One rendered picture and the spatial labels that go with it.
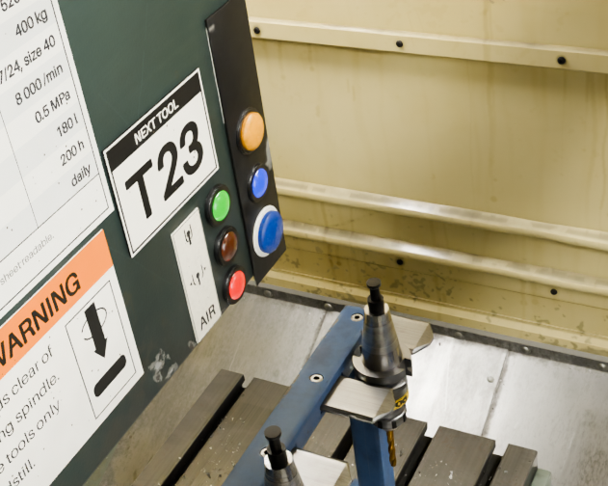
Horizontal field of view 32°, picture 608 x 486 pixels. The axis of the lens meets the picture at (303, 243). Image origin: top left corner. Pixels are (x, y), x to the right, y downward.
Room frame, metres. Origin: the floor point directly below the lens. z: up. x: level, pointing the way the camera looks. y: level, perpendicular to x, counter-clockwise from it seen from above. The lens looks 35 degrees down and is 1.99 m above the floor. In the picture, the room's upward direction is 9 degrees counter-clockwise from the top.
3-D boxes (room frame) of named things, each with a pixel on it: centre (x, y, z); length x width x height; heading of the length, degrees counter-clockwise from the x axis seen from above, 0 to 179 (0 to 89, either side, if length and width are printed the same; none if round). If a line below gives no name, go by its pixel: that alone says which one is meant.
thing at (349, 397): (0.81, -0.04, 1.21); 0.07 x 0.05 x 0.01; 58
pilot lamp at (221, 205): (0.57, 0.05, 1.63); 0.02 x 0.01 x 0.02; 148
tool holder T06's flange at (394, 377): (0.85, -0.06, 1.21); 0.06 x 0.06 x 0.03
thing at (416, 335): (0.90, -0.09, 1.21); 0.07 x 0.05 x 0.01; 58
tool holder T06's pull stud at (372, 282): (0.85, -0.06, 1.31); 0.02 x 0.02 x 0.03
